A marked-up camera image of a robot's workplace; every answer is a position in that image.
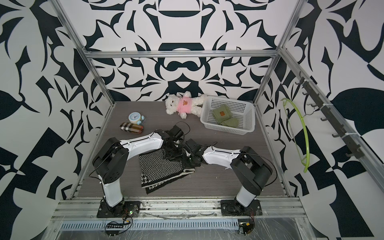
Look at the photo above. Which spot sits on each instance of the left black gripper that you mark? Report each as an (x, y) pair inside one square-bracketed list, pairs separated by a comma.
[(178, 157)]

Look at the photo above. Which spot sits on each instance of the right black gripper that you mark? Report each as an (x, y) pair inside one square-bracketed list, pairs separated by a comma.
[(195, 165)]

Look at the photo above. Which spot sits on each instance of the houndstooth black white garment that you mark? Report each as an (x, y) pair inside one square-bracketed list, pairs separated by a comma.
[(157, 171)]

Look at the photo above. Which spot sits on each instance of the green knitted scarf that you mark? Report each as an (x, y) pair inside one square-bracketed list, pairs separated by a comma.
[(222, 113), (231, 122)]

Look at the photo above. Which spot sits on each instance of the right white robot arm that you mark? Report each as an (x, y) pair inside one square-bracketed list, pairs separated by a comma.
[(252, 170)]

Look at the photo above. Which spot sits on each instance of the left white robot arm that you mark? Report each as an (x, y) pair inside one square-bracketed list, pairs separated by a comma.
[(109, 165)]

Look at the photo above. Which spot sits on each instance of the white plastic basket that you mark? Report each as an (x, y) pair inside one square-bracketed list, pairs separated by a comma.
[(243, 111)]

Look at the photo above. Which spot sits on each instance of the plaid beige pouch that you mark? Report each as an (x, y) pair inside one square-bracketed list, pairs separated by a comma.
[(131, 128)]

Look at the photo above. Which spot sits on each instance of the white teddy bear pink shirt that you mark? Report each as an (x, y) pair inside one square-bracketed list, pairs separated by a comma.
[(185, 105)]

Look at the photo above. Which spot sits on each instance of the small blue alarm clock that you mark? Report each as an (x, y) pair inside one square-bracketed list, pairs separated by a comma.
[(136, 118)]

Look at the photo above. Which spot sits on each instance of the green plastic hanger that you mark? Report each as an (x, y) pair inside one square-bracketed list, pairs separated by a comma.
[(305, 159)]

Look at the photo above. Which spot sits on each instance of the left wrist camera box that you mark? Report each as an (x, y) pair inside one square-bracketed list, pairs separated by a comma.
[(176, 133)]

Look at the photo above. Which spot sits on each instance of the white slotted cable duct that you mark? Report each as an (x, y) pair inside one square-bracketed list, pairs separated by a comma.
[(139, 225)]

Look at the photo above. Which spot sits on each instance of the aluminium frame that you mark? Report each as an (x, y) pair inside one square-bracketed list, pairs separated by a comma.
[(252, 51)]

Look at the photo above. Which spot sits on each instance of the black wall hook rail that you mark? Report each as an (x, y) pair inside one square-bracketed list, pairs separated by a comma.
[(332, 116)]

